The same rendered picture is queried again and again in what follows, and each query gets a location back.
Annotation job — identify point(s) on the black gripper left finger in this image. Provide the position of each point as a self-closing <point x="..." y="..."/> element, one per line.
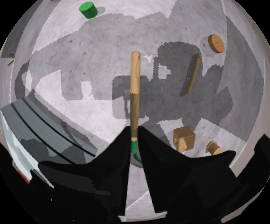
<point x="105" y="177"/>

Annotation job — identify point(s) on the brown wooden block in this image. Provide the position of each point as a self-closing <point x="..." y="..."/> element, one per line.
<point x="184" y="139"/>

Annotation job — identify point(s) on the green cylinder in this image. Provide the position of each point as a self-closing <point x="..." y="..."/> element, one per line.
<point x="88" y="9"/>

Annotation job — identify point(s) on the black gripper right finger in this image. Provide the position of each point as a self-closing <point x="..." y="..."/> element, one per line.
<point x="168" y="172"/>

